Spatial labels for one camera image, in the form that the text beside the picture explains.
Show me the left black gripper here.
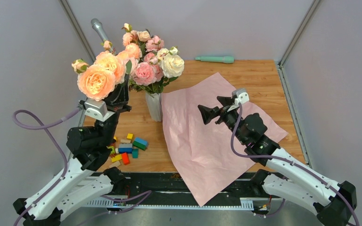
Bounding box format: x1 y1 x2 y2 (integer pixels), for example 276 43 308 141
97 73 133 146

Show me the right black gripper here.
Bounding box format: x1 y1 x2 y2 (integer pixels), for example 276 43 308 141
197 97 247 145

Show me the large peach rose stem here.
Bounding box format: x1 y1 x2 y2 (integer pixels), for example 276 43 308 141
71 50 135 101

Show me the white ribbed vase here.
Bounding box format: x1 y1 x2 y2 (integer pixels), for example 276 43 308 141
145 92 163 122

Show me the pink rose flower stem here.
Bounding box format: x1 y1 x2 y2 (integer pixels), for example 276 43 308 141
130 62 164 94

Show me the pink wrapping paper sheet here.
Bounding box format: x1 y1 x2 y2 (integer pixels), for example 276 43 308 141
161 72 288 207

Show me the white rose flower stem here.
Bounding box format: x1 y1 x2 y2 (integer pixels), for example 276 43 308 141
156 47 185 86

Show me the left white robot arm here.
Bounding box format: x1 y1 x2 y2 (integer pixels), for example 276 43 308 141
12 74 131 226

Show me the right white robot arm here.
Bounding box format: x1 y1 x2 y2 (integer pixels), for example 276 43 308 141
198 96 360 226

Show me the small yellow cube block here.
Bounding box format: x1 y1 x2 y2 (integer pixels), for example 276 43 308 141
126 133 134 140

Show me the green blue wooden block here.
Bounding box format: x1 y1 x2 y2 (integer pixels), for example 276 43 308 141
132 137 148 151

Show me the mint green microphone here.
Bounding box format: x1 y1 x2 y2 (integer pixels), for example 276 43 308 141
195 56 234 64

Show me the teal wooden block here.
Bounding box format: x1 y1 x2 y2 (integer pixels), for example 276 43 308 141
132 148 139 159

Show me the yellow wooden block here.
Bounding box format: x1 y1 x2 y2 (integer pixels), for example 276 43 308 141
110 154 123 163

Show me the red orange wooden block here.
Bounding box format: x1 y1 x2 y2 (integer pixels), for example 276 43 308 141
121 153 130 165

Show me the beige wooden block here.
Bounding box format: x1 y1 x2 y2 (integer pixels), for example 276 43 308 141
109 161 121 168

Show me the peach pink rose bunch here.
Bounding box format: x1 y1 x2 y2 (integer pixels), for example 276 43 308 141
114 23 169 65

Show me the silver microphone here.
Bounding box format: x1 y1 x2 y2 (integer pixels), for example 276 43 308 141
90 18 109 42

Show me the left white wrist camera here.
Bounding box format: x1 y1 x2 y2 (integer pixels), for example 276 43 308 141
79 98 115 122

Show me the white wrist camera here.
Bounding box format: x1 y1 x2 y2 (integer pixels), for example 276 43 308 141
227 88 250 112
79 98 115 122

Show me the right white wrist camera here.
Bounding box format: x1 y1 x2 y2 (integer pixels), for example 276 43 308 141
227 88 250 112

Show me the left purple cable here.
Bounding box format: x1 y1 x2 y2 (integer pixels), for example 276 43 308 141
11 107 82 226

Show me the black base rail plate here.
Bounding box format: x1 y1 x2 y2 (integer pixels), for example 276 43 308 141
84 169 294 208

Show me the white slotted cable duct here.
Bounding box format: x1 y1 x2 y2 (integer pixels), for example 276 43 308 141
87 197 255 211

